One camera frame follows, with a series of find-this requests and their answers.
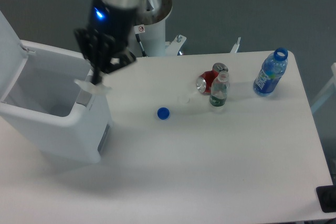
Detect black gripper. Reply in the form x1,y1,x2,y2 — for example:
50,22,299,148
74,2,137,84

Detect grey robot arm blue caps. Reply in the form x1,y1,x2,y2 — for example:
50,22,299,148
74,0,141,85

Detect white open trash bin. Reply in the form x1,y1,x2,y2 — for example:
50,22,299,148
1,16,112,163

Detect blue bottle cap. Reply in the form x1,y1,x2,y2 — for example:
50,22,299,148
157,107,170,120

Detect crushed red soda can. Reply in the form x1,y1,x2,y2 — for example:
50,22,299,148
196,62,228,95

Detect small clear green-label bottle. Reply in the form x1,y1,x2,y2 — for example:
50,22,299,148
209,70,229,107

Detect blue plastic drink bottle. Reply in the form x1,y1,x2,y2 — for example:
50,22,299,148
253,47,288,97

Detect black device at table edge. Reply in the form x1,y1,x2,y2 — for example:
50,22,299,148
316,185,335,213

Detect black cable on pedestal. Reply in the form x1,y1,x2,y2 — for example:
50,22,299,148
135,33,148,58

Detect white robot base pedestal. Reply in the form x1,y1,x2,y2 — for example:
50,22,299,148
129,0,186,57

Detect white table bracket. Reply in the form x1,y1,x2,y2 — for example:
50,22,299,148
230,37,241,54

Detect white frame at right edge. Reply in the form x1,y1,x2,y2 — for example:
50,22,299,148
310,63,335,114

